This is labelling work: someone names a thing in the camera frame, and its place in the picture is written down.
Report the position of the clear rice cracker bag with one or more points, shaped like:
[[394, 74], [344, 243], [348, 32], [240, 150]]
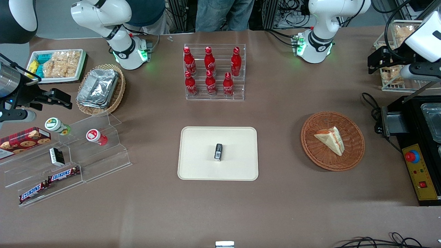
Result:
[[62, 63]]

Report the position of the oval wicker basket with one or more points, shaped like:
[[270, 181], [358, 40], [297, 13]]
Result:
[[119, 91]]

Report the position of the red cookie box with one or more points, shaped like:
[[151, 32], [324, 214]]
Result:
[[24, 141]]

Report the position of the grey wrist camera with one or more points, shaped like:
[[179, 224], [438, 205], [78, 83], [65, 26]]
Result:
[[19, 116], [420, 71]]

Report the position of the clear snack bag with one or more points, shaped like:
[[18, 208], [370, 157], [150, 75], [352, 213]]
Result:
[[404, 34], [391, 75]]

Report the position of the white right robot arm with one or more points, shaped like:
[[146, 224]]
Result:
[[120, 41]]

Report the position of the triangle sandwich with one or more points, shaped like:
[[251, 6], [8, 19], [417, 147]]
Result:
[[330, 139]]

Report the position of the red cola bottle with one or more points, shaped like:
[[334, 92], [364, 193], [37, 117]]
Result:
[[227, 86], [236, 62], [210, 84], [188, 62], [209, 61], [190, 85]]

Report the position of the clear glass tray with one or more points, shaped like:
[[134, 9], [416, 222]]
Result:
[[433, 122]]

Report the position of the person in blue jeans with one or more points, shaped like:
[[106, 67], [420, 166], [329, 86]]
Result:
[[220, 13]]

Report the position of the stacked aluminium foil containers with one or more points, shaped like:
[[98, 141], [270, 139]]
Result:
[[98, 88]]

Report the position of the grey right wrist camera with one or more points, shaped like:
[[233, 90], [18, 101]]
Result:
[[19, 116]]

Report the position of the round brown wicker basket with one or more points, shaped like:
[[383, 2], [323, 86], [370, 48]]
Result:
[[351, 151]]

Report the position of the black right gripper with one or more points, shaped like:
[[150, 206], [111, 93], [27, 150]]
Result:
[[24, 94]]

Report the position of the red drink bottle white cap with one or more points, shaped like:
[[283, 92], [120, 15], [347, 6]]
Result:
[[96, 137]]

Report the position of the clear acrylic bottle rack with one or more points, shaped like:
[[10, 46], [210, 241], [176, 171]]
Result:
[[237, 88]]

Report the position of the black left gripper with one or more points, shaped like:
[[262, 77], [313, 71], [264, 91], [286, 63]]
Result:
[[385, 59]]

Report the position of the person in teal shirt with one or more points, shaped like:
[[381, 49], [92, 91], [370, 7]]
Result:
[[148, 13]]

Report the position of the red emergency stop button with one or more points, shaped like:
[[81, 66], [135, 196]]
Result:
[[411, 156]]

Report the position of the Snickers chocolate bar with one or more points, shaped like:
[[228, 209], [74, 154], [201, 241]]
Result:
[[33, 192], [63, 174]]

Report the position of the clear acrylic stepped shelf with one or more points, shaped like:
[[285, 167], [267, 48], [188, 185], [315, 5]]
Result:
[[100, 162]]

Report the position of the black machine with yellow panel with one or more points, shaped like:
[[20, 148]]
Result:
[[410, 117]]

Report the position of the small black white box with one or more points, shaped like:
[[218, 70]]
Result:
[[57, 156]]

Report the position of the cream plastic tray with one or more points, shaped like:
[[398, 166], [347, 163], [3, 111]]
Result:
[[200, 155]]

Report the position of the teal snack packet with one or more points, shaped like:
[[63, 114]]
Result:
[[39, 70], [43, 58]]

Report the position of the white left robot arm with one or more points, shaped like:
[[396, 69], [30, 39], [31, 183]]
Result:
[[318, 41]]

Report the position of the white rectangular snack tray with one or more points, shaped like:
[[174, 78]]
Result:
[[81, 65]]

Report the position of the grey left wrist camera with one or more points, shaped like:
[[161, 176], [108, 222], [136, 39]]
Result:
[[420, 71]]

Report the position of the yellow snack packet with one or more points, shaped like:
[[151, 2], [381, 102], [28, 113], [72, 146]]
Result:
[[32, 67]]

